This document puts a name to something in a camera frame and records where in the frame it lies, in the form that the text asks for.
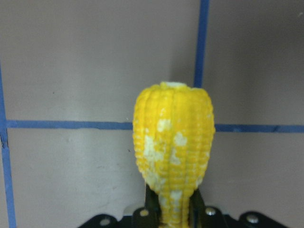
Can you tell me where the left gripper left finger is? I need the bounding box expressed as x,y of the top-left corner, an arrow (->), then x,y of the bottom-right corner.
80,185 -> 161,228

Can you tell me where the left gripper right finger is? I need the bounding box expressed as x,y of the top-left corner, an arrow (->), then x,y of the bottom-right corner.
190,190 -> 278,228

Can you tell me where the yellow corn cob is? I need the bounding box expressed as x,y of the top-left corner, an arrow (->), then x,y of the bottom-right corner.
133,82 -> 215,228

